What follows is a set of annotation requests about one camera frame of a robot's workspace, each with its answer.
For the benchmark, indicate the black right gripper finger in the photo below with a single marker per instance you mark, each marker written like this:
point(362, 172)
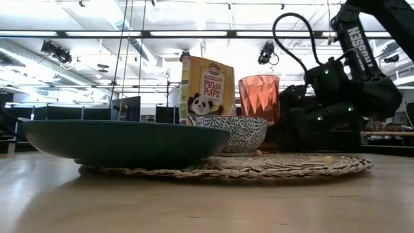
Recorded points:
point(291, 95)

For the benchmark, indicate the orange faceted glass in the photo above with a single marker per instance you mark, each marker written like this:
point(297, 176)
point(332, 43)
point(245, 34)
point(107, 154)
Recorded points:
point(258, 98)

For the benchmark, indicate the blue white patterned bowl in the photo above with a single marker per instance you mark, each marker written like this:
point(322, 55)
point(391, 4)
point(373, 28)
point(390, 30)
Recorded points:
point(242, 136)

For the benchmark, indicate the panda puffs cereal box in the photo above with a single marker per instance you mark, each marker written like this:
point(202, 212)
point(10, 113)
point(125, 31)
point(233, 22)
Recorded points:
point(207, 87)

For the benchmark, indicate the teal plate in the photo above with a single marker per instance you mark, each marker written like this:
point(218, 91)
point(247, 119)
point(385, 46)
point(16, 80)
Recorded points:
point(123, 142)

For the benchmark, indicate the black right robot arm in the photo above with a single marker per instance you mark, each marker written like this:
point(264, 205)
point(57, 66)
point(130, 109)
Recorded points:
point(359, 45)

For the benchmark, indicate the black toaster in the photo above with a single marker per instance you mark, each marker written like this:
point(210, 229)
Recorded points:
point(339, 144)

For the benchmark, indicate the single yellow cereal puff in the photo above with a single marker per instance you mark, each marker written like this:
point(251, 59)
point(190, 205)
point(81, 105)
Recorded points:
point(328, 159)
point(258, 152)

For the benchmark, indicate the round woven placemat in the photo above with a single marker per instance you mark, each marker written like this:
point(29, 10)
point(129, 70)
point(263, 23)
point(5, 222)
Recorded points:
point(275, 165)

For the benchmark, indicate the wooden side table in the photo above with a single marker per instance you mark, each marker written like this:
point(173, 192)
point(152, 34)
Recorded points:
point(388, 133)

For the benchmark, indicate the black monitor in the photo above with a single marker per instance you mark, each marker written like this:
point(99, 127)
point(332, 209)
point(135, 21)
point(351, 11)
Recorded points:
point(131, 108)

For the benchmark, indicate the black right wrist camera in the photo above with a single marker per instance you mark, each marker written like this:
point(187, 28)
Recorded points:
point(326, 77)

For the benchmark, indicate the black ceiling camera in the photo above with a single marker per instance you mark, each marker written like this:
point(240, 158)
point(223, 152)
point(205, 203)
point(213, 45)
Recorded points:
point(392, 58)
point(56, 51)
point(266, 53)
point(185, 54)

